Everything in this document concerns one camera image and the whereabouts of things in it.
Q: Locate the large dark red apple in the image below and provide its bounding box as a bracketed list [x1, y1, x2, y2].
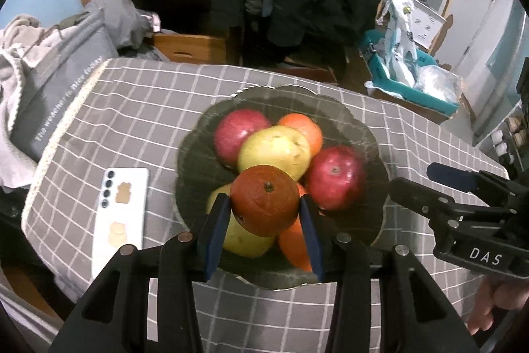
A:
[304, 145, 367, 211]

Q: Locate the orange tangerine front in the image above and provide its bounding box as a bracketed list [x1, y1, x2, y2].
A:
[229, 165, 300, 238]

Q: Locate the orange tangerine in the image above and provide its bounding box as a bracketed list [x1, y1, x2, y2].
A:
[229, 165, 300, 238]
[277, 113, 324, 157]

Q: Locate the right hand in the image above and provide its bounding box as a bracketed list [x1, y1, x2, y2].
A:
[467, 277, 528, 335]

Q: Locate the grey shoe rack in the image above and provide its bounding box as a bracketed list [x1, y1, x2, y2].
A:
[477, 101, 528, 176]

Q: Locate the white smartphone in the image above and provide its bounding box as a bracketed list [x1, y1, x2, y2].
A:
[92, 167, 150, 279]

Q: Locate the clear plastic bag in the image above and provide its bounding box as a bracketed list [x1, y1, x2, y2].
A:
[415, 65, 463, 104]

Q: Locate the teal cardboard box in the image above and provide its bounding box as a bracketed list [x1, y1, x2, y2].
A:
[359, 29, 459, 117]

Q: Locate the large orange grapefruit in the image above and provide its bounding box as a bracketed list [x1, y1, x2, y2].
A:
[277, 183, 315, 273]

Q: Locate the yellow lemon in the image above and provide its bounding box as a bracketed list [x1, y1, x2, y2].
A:
[205, 183, 277, 259]

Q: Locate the brown cardboard box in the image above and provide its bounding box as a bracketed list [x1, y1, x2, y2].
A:
[335, 47, 471, 124]

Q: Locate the white printed plastic bag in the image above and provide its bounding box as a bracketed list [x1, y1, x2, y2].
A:
[377, 0, 418, 88]

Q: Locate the orange tangerine right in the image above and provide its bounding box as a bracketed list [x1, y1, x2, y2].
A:
[277, 113, 324, 157]

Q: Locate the white patterned storage box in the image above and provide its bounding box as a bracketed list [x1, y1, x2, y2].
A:
[412, 0, 446, 49]

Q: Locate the yellow green apple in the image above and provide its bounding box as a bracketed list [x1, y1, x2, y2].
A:
[237, 125, 312, 181]

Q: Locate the flat cardboard box with label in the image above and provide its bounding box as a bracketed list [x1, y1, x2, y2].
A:
[261, 57, 338, 85]

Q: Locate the small red apple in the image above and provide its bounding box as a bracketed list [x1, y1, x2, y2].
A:
[213, 109, 271, 167]

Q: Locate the grey printed bag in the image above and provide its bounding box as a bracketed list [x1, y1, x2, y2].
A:
[11, 12, 117, 161]

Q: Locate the wooden drawer box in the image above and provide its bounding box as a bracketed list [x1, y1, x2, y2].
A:
[152, 33, 233, 65]

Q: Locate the grey crumpled clothing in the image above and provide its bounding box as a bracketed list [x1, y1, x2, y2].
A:
[84, 0, 168, 61]

